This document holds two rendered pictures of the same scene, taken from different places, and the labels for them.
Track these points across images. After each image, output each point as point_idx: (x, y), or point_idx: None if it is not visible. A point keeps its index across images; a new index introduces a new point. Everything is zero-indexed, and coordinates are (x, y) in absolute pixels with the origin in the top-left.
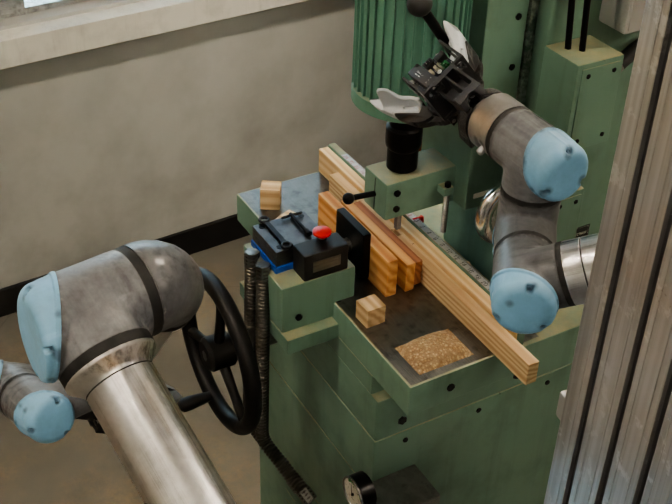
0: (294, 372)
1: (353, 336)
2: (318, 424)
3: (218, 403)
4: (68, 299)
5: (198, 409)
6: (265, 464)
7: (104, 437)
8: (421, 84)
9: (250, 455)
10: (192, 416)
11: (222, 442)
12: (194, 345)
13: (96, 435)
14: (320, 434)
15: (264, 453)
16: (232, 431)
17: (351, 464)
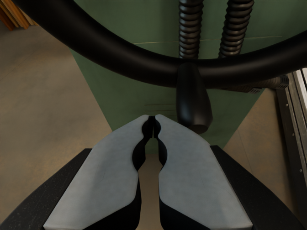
0: (148, 14)
1: None
2: (200, 39)
3: (208, 66)
4: None
5: (30, 147)
6: (118, 125)
7: (5, 204)
8: None
9: (76, 137)
10: (32, 152)
11: (59, 145)
12: (71, 6)
13: (0, 208)
14: (206, 46)
15: (114, 120)
16: (306, 66)
17: (267, 33)
